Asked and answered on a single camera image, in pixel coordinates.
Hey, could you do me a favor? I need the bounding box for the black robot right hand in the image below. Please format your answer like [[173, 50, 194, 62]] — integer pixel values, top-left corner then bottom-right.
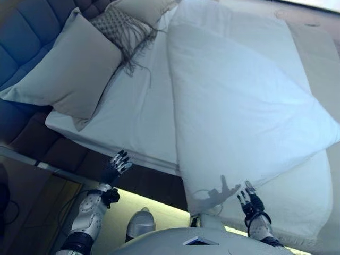
[[236, 180, 265, 215]]

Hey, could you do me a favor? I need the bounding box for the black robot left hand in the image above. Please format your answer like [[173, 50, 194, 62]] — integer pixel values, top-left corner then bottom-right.
[[100, 149, 133, 187]]

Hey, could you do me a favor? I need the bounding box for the robot left leg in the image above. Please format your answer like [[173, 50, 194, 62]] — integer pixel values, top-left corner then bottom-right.
[[125, 207, 155, 243]]

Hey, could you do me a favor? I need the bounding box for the mattress with white sheet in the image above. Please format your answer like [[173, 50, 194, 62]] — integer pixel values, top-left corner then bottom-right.
[[45, 13, 183, 176]]

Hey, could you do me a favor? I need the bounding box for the wooden nightstand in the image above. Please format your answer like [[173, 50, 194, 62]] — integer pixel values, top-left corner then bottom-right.
[[0, 144, 83, 255]]

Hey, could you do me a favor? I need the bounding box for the grey robot torso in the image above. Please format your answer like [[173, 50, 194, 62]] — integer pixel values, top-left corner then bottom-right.
[[106, 227, 293, 255]]

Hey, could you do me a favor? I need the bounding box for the white duvet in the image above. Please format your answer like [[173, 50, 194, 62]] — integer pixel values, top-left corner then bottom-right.
[[166, 0, 340, 234]]

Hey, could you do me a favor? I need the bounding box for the large beige pillow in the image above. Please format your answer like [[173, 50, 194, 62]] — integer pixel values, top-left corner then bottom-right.
[[0, 7, 123, 132]]

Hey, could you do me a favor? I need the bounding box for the fringed knit cushion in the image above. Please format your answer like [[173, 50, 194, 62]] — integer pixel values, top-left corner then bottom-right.
[[90, 4, 168, 89]]

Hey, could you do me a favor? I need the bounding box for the beige fringed bedspread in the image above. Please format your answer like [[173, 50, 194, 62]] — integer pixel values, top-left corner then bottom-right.
[[220, 22, 340, 247]]

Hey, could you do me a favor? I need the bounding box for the brown upholstered headboard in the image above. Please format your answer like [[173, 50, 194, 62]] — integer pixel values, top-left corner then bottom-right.
[[0, 0, 123, 171]]

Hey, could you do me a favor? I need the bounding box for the small beige pillow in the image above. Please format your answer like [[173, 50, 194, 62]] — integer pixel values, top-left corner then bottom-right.
[[114, 0, 179, 24]]

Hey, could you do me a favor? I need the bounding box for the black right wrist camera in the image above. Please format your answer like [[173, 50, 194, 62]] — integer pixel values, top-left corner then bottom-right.
[[244, 208, 273, 227]]

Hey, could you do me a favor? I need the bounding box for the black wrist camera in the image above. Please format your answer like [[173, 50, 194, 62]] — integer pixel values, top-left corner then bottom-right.
[[244, 208, 273, 227], [102, 187, 121, 210]]

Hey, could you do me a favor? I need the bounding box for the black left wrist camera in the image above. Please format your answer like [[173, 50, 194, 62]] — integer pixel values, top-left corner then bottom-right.
[[102, 187, 121, 210]]

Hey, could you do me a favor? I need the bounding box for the brown upholstered bed frame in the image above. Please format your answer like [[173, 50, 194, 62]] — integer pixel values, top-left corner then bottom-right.
[[34, 143, 190, 211]]

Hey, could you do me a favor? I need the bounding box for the black cable bundle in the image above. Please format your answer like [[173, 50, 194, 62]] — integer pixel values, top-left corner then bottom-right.
[[0, 163, 21, 232]]

